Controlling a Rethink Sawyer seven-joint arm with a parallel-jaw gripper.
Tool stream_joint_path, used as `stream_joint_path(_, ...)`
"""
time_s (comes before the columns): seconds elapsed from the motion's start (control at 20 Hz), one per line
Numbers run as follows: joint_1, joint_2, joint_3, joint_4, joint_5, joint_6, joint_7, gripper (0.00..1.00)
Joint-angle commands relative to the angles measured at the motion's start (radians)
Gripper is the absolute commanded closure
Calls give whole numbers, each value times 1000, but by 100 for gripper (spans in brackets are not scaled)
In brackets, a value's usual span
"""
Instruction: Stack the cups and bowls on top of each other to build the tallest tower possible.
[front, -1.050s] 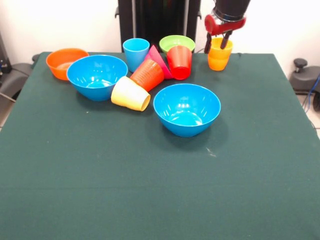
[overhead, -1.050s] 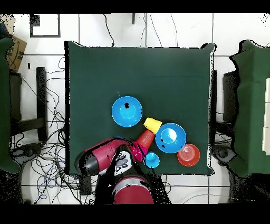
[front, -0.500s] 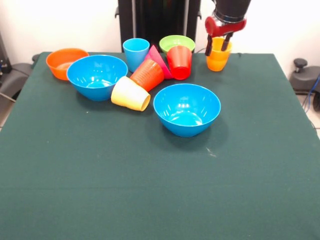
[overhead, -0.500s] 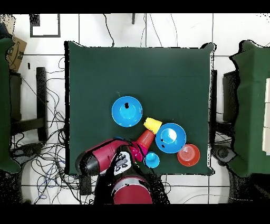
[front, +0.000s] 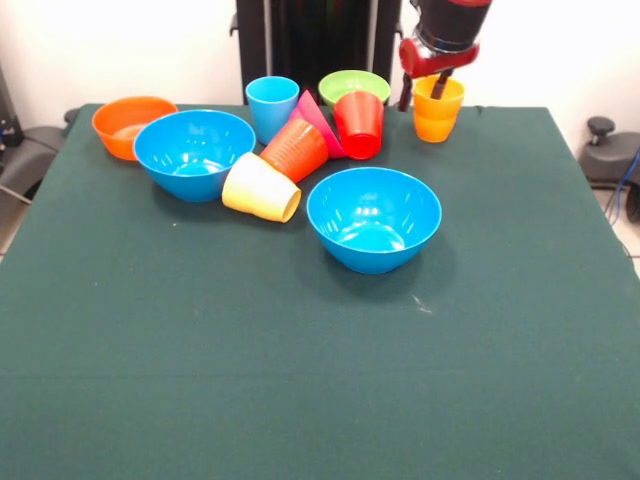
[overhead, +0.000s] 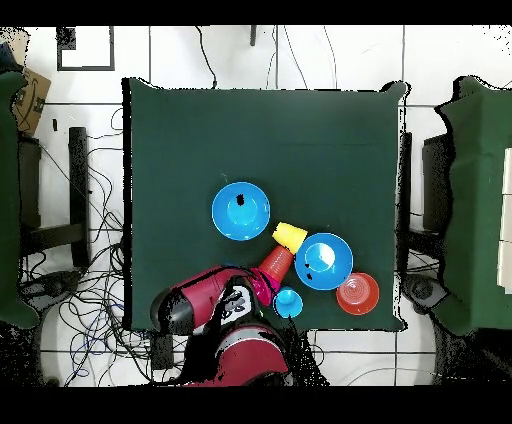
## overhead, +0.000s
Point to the green cloth side table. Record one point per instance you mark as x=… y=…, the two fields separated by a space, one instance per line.
x=476 y=200
x=8 y=200

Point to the black metal stand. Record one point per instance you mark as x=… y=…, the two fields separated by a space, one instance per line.
x=436 y=184
x=78 y=180

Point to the cardboard box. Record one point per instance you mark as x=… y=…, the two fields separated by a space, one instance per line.
x=32 y=100

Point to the large blue bowl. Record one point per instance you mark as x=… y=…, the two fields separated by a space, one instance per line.
x=324 y=260
x=256 y=216

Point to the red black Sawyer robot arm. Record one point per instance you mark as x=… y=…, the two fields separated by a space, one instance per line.
x=240 y=352

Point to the yellow cup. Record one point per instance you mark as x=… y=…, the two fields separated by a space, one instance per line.
x=290 y=236

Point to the grey pedestal foot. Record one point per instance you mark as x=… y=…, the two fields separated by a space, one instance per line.
x=424 y=290
x=52 y=284

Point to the orange bowl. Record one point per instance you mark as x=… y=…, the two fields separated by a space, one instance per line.
x=357 y=296

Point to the black square floor frame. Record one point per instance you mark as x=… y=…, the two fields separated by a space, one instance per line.
x=86 y=68

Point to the pink bowl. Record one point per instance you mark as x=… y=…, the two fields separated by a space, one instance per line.
x=267 y=290

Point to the white box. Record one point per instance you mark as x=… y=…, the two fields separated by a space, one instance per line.
x=507 y=224

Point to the blue cup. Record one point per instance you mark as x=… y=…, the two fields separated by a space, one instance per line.
x=288 y=303

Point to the black power strip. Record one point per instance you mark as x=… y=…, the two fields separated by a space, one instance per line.
x=162 y=352

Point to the orange cup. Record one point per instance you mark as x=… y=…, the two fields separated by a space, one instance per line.
x=276 y=262

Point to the dark green tablecloth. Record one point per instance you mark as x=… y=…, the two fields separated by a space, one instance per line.
x=260 y=140

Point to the short dark bar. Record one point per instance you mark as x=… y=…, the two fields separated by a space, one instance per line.
x=252 y=36

